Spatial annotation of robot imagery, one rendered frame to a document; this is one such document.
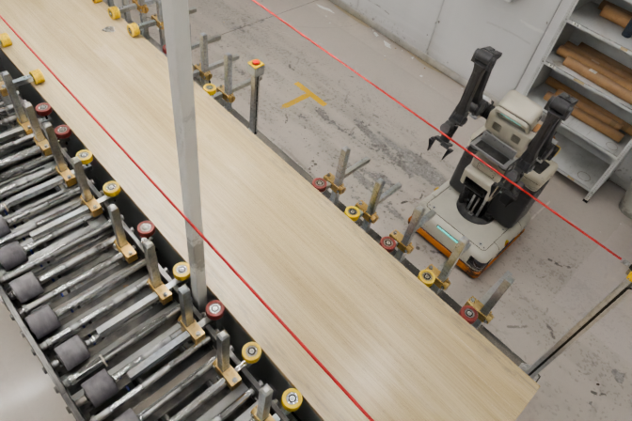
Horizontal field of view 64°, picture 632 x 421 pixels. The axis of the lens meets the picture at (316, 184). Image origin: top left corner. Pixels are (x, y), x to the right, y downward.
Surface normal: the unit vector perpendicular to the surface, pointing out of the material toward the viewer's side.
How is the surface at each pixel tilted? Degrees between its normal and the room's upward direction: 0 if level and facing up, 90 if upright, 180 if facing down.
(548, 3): 90
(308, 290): 0
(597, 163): 0
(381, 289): 0
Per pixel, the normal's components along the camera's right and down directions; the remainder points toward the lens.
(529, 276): 0.13, -0.66
